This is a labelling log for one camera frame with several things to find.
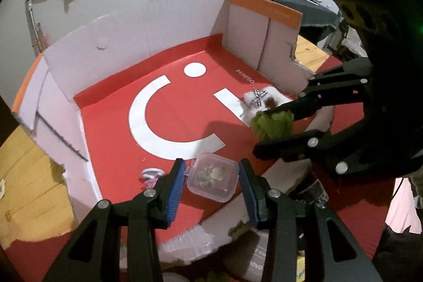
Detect red ribbed table mat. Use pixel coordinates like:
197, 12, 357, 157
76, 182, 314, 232
0, 56, 402, 282

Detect orange stick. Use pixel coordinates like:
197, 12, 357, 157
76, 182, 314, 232
36, 22, 50, 50

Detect pale pink cloth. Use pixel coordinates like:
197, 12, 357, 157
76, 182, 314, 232
386, 178, 423, 234

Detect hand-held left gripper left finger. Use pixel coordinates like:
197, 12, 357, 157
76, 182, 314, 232
43, 158, 186, 282

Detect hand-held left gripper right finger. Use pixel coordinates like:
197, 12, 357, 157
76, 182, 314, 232
238, 158, 384, 282

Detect white printed carton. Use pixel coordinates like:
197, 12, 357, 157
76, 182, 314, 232
250, 231, 274, 282

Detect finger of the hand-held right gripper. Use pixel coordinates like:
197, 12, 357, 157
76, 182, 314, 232
264, 57, 374, 121
253, 117, 368, 175

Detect white stick with red tip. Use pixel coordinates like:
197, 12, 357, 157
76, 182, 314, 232
26, 0, 42, 54

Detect white plush toy with bow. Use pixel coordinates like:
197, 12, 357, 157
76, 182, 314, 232
238, 86, 335, 132

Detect red lined cardboard box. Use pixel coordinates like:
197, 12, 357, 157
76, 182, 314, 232
11, 0, 335, 264

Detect clear plastic container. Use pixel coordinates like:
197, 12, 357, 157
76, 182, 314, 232
184, 152, 240, 202

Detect dark plastic bottle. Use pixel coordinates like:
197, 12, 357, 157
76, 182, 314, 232
291, 171, 330, 253

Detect small white pink toy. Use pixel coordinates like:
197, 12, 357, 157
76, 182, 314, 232
140, 169, 165, 187

